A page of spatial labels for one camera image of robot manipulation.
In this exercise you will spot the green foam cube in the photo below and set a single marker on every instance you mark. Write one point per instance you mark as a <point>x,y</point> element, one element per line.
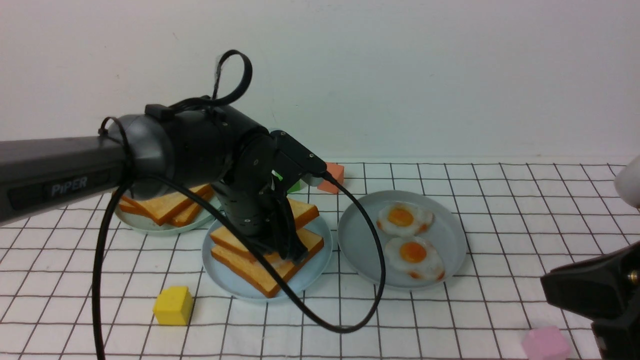
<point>294,188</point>

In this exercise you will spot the yellow foam cube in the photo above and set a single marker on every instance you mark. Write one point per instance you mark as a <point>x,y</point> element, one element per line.
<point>174,306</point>

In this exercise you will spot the lower stacked toast slice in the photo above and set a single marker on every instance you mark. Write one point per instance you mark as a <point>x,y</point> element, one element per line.
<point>192,212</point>

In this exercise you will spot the stacked toast slice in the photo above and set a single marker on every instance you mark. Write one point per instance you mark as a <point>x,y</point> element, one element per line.
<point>192,212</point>
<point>160,207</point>

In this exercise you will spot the white checkered tablecloth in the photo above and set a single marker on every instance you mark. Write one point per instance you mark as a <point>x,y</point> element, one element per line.
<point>520,220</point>

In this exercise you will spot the pink foam cube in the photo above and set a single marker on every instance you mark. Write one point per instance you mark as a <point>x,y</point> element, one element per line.
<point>546,343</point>

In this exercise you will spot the lower fried egg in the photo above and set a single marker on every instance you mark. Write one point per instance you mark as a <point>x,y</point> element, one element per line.
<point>415,257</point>

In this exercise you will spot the rear fried egg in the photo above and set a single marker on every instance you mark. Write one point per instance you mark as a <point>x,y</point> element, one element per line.
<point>401,219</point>

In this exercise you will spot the fried egg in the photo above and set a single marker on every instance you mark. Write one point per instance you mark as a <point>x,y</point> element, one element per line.
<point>415,257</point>
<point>401,219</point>

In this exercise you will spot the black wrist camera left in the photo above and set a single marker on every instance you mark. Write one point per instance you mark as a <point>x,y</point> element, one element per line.
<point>295,163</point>

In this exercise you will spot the upper stacked toast slice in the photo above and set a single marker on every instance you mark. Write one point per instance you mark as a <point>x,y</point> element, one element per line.
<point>160,207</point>

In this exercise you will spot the light blue plate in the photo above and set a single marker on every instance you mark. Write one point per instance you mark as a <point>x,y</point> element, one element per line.
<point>246,279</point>

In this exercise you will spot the grey plate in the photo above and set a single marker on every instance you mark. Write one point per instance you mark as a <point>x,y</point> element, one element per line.
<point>362,242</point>

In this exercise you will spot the pale green plate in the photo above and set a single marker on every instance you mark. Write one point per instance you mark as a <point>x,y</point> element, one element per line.
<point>164,216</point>

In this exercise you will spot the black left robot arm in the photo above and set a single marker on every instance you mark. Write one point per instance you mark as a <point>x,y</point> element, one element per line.
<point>219,146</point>

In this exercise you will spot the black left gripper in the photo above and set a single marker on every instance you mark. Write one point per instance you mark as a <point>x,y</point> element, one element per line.
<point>265,217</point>

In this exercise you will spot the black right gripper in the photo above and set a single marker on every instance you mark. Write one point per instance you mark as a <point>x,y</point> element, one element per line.
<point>606,291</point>

